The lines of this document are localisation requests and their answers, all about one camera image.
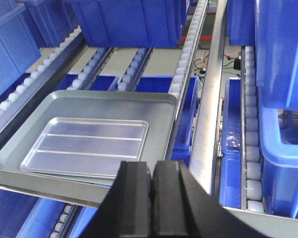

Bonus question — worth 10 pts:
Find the blue bin below left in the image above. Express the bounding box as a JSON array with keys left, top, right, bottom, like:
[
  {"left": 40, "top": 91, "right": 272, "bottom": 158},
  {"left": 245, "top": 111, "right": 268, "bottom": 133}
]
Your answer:
[{"left": 58, "top": 74, "right": 119, "bottom": 91}]

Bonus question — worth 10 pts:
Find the blue bin below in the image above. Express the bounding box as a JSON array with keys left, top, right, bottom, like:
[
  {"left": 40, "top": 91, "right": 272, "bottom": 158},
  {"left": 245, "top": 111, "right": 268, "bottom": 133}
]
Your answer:
[
  {"left": 58, "top": 74, "right": 119, "bottom": 91},
  {"left": 135, "top": 75, "right": 200, "bottom": 151},
  {"left": 219, "top": 78, "right": 241, "bottom": 209}
]

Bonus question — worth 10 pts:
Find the far left roller track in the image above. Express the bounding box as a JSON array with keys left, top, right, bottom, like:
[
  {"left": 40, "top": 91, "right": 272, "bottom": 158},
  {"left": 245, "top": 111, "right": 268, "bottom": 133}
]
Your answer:
[{"left": 0, "top": 26, "right": 82, "bottom": 124}]

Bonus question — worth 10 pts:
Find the blue bin below centre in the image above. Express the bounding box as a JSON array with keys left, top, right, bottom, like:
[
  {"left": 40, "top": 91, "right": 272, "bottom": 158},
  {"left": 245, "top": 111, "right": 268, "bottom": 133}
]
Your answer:
[{"left": 135, "top": 75, "right": 200, "bottom": 151}]

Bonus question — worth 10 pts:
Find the blue bin below right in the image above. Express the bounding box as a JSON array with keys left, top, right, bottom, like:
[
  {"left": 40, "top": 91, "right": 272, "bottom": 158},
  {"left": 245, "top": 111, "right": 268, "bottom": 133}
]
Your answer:
[{"left": 219, "top": 78, "right": 241, "bottom": 209}]

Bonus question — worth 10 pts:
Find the blue bin upper left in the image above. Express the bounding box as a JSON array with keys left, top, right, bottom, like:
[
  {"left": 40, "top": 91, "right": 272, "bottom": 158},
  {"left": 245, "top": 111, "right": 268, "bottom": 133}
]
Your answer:
[{"left": 0, "top": 0, "right": 77, "bottom": 107}]

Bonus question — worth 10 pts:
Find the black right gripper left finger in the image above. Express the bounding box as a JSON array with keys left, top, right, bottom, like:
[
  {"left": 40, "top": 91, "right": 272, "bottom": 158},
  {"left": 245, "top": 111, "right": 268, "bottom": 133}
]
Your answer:
[{"left": 81, "top": 161, "right": 150, "bottom": 238}]

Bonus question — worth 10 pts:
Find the right white roller track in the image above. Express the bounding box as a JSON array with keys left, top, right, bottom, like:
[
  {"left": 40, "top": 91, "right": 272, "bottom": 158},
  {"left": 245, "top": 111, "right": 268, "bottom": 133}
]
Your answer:
[{"left": 169, "top": 0, "right": 211, "bottom": 100}]

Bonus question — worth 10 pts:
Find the steel flow rack frame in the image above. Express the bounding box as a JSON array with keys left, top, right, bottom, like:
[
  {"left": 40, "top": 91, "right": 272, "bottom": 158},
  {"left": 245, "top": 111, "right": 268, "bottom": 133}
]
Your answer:
[{"left": 0, "top": 0, "right": 298, "bottom": 224}]

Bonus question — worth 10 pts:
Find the left white roller track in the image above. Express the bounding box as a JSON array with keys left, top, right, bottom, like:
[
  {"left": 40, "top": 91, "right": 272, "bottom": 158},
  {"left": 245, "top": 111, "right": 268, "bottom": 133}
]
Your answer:
[{"left": 67, "top": 48, "right": 114, "bottom": 91}]

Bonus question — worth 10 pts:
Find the far right roller track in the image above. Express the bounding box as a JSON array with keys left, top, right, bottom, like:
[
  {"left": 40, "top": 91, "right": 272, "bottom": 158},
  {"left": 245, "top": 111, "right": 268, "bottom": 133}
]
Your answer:
[{"left": 240, "top": 46, "right": 265, "bottom": 213}]

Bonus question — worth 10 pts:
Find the blue bin right front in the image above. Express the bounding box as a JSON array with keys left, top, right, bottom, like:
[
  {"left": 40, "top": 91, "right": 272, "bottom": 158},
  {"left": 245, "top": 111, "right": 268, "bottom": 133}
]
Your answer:
[{"left": 255, "top": 0, "right": 298, "bottom": 219}]

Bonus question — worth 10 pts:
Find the large grey tray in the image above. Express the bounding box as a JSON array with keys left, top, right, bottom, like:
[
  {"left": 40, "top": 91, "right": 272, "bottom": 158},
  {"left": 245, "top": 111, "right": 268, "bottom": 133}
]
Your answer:
[{"left": 0, "top": 90, "right": 167, "bottom": 185}]

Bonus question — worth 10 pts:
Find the white roller track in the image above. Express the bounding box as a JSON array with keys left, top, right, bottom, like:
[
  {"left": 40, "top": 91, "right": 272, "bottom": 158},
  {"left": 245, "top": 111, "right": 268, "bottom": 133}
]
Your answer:
[
  {"left": 67, "top": 48, "right": 114, "bottom": 91},
  {"left": 117, "top": 48, "right": 153, "bottom": 92},
  {"left": 169, "top": 0, "right": 211, "bottom": 100}
]

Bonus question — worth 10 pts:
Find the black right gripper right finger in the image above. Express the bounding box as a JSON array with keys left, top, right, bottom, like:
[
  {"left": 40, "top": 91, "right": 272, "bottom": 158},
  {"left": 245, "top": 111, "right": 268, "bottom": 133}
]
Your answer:
[{"left": 151, "top": 161, "right": 263, "bottom": 238}]

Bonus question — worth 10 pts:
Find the blue bin top centre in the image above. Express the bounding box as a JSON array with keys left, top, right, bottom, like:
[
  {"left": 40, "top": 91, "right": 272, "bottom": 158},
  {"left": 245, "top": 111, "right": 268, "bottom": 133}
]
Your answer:
[{"left": 69, "top": 0, "right": 189, "bottom": 48}]

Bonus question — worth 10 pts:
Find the middle white roller track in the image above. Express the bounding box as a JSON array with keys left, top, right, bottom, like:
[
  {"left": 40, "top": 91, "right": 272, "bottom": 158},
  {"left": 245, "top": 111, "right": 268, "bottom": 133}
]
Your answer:
[{"left": 117, "top": 48, "right": 153, "bottom": 92}]

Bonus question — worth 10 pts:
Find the small silver ribbed tray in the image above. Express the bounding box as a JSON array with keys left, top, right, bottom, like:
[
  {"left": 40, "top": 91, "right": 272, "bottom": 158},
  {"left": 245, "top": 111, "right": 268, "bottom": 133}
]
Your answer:
[{"left": 20, "top": 117, "right": 149, "bottom": 179}]

